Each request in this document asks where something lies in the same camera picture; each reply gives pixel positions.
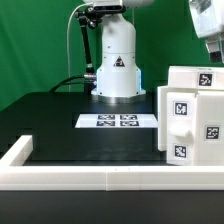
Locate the white cable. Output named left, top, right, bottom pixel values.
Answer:
left=66, top=3, right=88, bottom=93

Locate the white flat marker plate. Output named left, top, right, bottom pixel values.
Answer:
left=75, top=114, right=158, bottom=128

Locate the white cabinet door piece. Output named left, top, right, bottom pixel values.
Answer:
left=167, top=92, right=199, bottom=166

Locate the black cable bundle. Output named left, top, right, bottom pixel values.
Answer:
left=49, top=75, right=98, bottom=93

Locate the black camera on mount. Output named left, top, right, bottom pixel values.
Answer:
left=87, top=5, right=126, bottom=14

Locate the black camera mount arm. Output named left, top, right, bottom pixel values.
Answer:
left=75, top=11, right=101, bottom=74

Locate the white cabinet body box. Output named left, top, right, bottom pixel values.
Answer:
left=158, top=86, right=224, bottom=166

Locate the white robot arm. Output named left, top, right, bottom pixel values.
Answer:
left=83, top=0, right=224, bottom=103

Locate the white U-shaped border frame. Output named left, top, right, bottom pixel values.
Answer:
left=0, top=135, right=224, bottom=191

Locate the white block with markers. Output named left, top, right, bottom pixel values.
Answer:
left=168, top=66, right=224, bottom=90

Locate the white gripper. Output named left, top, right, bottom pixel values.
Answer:
left=189, top=0, right=224, bottom=64

